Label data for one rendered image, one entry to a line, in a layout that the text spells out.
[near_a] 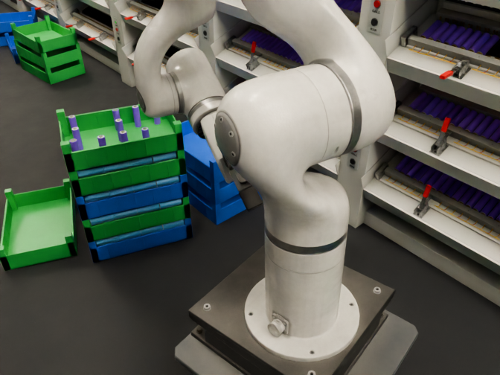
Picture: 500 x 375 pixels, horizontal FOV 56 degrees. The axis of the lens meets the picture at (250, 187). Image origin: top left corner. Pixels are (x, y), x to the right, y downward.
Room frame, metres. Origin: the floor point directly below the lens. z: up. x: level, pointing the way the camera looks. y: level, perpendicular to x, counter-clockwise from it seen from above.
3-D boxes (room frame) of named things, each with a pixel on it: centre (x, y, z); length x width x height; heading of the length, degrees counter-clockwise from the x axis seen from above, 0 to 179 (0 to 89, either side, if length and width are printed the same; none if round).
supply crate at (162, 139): (1.12, 0.35, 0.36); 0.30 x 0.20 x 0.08; 111
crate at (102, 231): (1.12, 0.35, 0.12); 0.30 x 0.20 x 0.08; 111
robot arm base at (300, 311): (0.51, -0.08, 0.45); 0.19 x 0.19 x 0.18
